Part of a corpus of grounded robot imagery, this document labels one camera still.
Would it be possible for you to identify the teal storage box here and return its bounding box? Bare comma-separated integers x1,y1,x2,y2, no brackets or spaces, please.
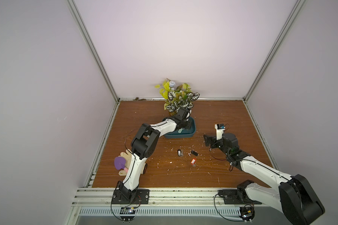
164,117,196,139

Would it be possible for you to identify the black head key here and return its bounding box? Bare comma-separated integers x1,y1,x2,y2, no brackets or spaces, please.
191,150,199,156

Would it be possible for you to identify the red tag key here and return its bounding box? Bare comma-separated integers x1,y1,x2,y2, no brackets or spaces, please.
191,158,196,167

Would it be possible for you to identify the black tag key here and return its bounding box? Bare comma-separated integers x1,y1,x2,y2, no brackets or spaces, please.
177,149,184,157

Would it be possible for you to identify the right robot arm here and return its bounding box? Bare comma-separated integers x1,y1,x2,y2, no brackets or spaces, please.
203,133,325,225

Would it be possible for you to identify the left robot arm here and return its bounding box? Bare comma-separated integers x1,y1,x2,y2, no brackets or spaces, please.
117,107,192,202

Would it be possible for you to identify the vase with artificial plant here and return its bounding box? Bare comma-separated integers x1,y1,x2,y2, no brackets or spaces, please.
155,79,200,116

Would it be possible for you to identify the pink purple brush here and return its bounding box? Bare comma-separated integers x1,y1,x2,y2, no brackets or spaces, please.
114,156,128,172

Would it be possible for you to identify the right controller board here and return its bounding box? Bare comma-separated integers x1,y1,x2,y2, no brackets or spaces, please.
239,204,255,223

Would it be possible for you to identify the controller board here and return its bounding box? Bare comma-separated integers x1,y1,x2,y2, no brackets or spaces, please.
119,207,137,222
239,204,255,223

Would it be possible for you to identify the left controller board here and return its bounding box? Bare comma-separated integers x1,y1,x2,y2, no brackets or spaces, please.
119,207,137,222

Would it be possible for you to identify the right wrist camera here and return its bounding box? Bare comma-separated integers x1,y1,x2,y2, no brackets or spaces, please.
215,124,226,140

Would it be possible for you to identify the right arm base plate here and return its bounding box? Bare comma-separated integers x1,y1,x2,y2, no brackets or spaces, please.
218,189,262,205

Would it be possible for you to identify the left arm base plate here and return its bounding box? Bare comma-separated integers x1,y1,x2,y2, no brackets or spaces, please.
111,189,150,204

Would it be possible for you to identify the aluminium front rail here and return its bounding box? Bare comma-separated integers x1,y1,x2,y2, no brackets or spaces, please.
71,187,303,208

